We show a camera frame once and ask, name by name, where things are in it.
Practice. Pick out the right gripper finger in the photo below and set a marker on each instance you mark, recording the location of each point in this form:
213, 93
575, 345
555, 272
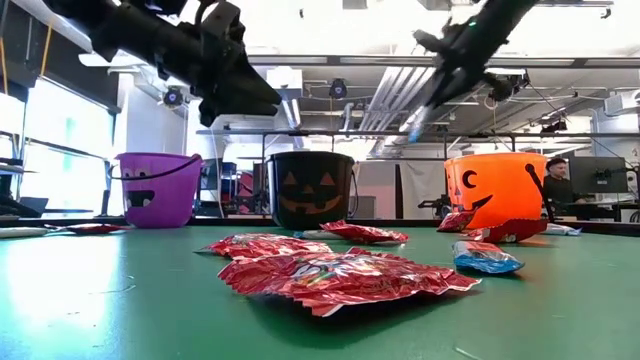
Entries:
439, 89
456, 87

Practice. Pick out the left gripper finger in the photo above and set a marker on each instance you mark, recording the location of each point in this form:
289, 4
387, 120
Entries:
257, 82
250, 102

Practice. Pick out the white blue Hershey's bar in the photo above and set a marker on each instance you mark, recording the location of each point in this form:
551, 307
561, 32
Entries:
20, 232
487, 257
315, 234
417, 125
562, 230

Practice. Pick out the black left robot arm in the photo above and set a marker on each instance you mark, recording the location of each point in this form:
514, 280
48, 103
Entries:
140, 35

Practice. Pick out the red Skittles candy packet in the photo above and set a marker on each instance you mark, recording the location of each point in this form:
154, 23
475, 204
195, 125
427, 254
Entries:
367, 231
345, 280
456, 220
90, 228
260, 245
507, 231

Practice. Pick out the white ceiling box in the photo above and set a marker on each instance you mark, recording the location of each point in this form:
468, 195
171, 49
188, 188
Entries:
284, 80

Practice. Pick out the black ceiling-hung device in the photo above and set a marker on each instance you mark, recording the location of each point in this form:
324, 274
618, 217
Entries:
507, 89

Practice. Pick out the white fabric sheet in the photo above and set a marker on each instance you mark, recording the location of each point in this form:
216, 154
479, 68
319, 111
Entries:
422, 190

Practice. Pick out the orange jack-o-lantern bucket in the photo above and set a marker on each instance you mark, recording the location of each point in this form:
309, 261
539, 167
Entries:
495, 185

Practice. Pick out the black jack-o-lantern bucket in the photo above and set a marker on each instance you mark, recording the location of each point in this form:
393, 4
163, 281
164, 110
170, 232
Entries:
310, 190

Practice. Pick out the white board panel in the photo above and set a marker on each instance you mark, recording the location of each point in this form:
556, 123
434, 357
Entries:
375, 185

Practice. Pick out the ceiling light fixture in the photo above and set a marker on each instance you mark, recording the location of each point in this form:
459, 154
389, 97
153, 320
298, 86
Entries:
575, 3

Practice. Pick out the purple monster face bucket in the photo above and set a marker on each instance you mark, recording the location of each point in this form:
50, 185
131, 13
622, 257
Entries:
159, 195

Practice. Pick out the person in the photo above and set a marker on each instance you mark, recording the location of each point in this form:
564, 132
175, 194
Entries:
557, 187

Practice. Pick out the black computer monitor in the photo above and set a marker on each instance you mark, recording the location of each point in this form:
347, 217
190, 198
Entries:
597, 175

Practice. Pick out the black ceiling camera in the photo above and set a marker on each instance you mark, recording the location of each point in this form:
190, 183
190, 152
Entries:
337, 89
173, 96

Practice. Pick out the grey ceiling rail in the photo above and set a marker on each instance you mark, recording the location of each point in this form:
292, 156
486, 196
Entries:
325, 60

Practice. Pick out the black metal rack frame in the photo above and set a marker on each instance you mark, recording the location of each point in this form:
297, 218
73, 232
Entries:
350, 133

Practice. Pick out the black aluminium table frame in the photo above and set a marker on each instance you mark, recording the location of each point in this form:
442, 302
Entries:
235, 221

